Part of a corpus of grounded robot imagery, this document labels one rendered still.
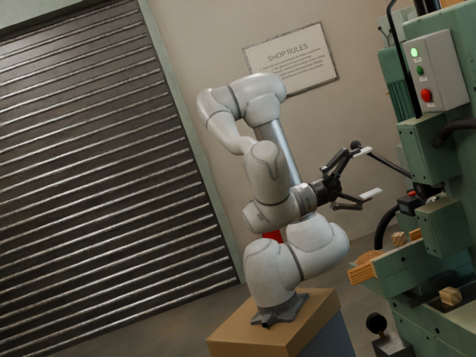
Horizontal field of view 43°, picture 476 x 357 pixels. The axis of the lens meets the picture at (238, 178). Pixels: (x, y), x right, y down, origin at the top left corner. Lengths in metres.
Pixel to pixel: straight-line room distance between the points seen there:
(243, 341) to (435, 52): 1.26
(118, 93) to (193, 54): 0.62
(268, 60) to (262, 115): 2.56
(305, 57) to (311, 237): 2.72
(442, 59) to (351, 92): 3.51
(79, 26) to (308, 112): 1.81
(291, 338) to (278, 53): 2.96
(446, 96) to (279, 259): 1.02
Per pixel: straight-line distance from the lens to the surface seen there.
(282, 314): 2.21
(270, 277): 2.15
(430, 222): 1.52
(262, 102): 2.13
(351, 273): 1.68
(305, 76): 4.72
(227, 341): 2.23
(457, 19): 1.33
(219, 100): 2.11
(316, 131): 4.76
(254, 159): 1.58
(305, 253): 2.18
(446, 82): 1.34
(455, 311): 1.66
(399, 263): 1.70
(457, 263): 1.79
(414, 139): 1.44
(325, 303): 2.25
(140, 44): 4.62
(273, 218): 1.70
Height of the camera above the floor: 1.53
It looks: 9 degrees down
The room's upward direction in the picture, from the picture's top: 20 degrees counter-clockwise
